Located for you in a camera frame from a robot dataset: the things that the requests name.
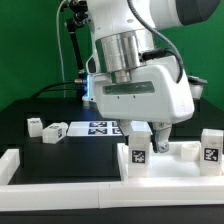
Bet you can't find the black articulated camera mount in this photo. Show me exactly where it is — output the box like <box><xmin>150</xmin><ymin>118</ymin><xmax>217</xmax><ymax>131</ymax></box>
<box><xmin>66</xmin><ymin>0</ymin><xmax>88</xmax><ymax>99</ymax></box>

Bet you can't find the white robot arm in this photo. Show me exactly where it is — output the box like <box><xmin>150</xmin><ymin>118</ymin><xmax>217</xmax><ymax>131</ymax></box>
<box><xmin>87</xmin><ymin>0</ymin><xmax>221</xmax><ymax>153</ymax></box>

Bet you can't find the white U-shaped obstacle fence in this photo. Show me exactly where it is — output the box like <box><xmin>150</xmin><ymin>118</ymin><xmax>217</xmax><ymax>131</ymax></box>
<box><xmin>0</xmin><ymin>149</ymin><xmax>224</xmax><ymax>211</ymax></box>

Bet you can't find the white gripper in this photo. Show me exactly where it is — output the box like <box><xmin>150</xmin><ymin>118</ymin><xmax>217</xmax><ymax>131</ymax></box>
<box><xmin>86</xmin><ymin>56</ymin><xmax>204</xmax><ymax>153</ymax></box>

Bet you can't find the white square tabletop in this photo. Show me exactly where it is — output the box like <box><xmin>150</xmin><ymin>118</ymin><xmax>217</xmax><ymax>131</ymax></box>
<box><xmin>117</xmin><ymin>141</ymin><xmax>224</xmax><ymax>180</ymax></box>

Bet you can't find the white hanging cable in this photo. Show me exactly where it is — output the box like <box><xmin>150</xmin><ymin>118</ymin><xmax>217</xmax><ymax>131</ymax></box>
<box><xmin>55</xmin><ymin>0</ymin><xmax>69</xmax><ymax>98</ymax></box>

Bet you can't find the white marker tag sheet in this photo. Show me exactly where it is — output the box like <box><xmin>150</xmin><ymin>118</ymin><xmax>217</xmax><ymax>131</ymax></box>
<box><xmin>66</xmin><ymin>120</ymin><xmax>154</xmax><ymax>137</ymax></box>

